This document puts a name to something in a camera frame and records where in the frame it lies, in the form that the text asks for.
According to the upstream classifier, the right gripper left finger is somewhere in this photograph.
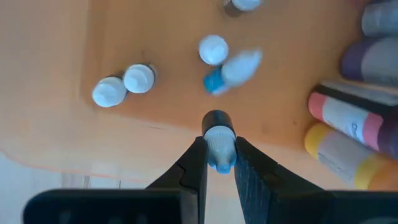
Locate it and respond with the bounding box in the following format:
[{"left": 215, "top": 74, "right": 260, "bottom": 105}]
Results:
[{"left": 22, "top": 136, "right": 208, "bottom": 224}]

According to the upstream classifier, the orange cap food coloring bottle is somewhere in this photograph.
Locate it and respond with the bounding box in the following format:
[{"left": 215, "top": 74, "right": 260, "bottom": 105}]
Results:
[{"left": 313, "top": 81, "right": 398, "bottom": 116}]

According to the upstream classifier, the purple cap food coloring bottle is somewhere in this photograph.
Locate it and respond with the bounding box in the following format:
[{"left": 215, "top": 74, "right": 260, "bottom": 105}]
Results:
[{"left": 340, "top": 36, "right": 398, "bottom": 85}]

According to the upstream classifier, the small red dropper bottle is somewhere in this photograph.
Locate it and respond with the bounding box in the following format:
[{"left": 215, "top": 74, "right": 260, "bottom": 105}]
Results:
[{"left": 91, "top": 76, "right": 128, "bottom": 108}]

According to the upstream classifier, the orange translucent plastic bin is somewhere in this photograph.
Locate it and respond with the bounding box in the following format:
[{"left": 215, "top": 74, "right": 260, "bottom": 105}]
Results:
[{"left": 0, "top": 0, "right": 398, "bottom": 191}]

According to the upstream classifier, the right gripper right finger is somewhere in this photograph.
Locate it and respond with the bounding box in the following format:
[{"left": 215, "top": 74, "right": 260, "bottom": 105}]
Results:
[{"left": 233, "top": 136, "right": 398, "bottom": 224}]

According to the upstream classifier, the yellow cap food coloring bottle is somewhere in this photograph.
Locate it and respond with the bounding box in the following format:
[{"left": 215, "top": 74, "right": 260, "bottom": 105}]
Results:
[{"left": 303, "top": 122, "right": 398, "bottom": 191}]

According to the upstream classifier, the large red food coloring bottle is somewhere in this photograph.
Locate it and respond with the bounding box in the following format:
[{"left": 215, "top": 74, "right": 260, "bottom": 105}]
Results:
[{"left": 307, "top": 91, "right": 398, "bottom": 161}]

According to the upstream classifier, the small white cap dropper bottle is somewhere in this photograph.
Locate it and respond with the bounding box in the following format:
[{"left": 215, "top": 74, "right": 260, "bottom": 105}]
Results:
[
  {"left": 123, "top": 63, "right": 157, "bottom": 94},
  {"left": 223, "top": 0, "right": 265, "bottom": 17},
  {"left": 198, "top": 34, "right": 230, "bottom": 67},
  {"left": 203, "top": 49, "right": 264, "bottom": 96},
  {"left": 201, "top": 110, "right": 238, "bottom": 175}
]

